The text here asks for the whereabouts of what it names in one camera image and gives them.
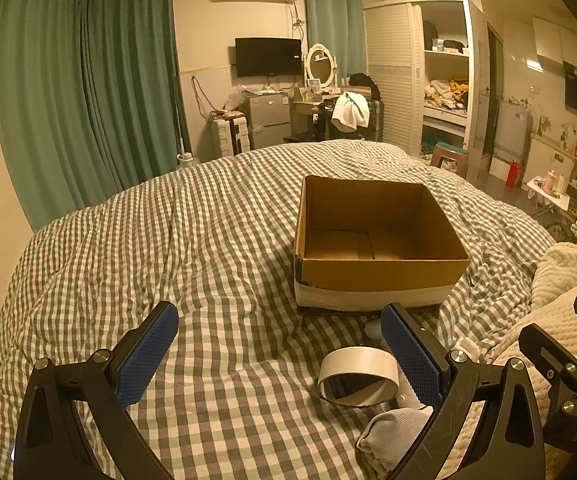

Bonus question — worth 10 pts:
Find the white tape roll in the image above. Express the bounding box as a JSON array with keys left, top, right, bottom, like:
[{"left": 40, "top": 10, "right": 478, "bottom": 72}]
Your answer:
[{"left": 317, "top": 347, "right": 399, "bottom": 408}]

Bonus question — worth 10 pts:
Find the white suitcase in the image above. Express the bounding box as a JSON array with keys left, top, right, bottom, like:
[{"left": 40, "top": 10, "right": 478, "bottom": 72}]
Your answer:
[{"left": 210, "top": 113, "right": 252, "bottom": 157}]

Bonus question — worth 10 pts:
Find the white towel on chair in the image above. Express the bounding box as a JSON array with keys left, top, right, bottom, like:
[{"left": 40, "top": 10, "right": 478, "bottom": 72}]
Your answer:
[{"left": 331, "top": 92, "right": 370, "bottom": 133}]

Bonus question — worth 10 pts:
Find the grey checked duvet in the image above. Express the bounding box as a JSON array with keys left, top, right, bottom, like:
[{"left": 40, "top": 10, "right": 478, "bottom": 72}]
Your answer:
[{"left": 0, "top": 140, "right": 553, "bottom": 479}]

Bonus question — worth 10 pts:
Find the small white side table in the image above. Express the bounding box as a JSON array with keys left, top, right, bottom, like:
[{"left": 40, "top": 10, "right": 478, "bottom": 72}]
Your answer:
[{"left": 526, "top": 177, "right": 569, "bottom": 219}]

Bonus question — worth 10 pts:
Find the brown cardboard box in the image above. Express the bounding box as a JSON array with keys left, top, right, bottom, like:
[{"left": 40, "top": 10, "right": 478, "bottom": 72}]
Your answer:
[{"left": 294, "top": 176, "right": 470, "bottom": 313}]

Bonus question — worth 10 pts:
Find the white oval mirror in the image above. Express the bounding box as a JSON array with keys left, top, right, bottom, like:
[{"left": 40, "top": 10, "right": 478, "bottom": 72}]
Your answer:
[{"left": 305, "top": 44, "right": 337, "bottom": 88}]

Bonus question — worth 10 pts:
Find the cream fluffy blanket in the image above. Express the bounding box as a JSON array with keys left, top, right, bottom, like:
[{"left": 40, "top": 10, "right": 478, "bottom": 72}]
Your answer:
[{"left": 490, "top": 286, "right": 577, "bottom": 422}]

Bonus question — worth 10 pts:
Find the white wardrobe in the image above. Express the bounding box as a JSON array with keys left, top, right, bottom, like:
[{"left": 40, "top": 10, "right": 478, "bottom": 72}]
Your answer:
[{"left": 363, "top": 0, "right": 488, "bottom": 156}]

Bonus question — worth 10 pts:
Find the green curtain right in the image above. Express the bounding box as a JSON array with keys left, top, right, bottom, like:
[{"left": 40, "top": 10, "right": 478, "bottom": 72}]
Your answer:
[{"left": 305, "top": 0, "right": 367, "bottom": 78}]

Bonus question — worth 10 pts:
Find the white plastic bottle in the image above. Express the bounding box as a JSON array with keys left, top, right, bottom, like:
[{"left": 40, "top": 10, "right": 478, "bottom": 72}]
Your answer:
[{"left": 397, "top": 337, "right": 483, "bottom": 410}]

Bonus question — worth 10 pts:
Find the grey sock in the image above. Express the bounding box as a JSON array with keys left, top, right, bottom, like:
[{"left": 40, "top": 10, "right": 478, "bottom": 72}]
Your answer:
[{"left": 356, "top": 406, "right": 434, "bottom": 479}]

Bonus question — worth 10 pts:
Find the green curtain left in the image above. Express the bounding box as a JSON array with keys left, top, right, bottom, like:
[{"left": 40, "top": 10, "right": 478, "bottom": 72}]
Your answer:
[{"left": 0, "top": 0, "right": 188, "bottom": 230}]

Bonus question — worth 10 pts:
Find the green curtain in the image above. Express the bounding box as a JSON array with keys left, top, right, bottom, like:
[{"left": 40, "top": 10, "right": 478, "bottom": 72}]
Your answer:
[
  {"left": 0, "top": 0, "right": 188, "bottom": 230},
  {"left": 305, "top": 0, "right": 367, "bottom": 78}
]

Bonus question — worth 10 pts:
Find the brown plastic stool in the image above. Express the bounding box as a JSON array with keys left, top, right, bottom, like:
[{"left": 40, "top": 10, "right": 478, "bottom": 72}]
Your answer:
[{"left": 431, "top": 142, "right": 469, "bottom": 179}]

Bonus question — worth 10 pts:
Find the small silver fridge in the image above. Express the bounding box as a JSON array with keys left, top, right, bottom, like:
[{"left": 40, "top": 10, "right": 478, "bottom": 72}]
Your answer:
[{"left": 245, "top": 93, "right": 291, "bottom": 150}]

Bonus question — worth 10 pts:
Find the black wall television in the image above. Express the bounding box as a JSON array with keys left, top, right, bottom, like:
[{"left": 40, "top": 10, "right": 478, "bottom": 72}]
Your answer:
[{"left": 235, "top": 37, "right": 303, "bottom": 77}]

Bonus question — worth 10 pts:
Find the pale blue oval soap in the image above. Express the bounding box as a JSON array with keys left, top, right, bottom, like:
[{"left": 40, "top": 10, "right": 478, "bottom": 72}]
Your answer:
[{"left": 365, "top": 318, "right": 383, "bottom": 341}]

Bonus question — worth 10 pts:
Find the red fire extinguisher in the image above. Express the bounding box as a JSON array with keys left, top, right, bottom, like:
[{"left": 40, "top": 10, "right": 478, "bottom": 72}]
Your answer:
[{"left": 505, "top": 160, "right": 522, "bottom": 188}]

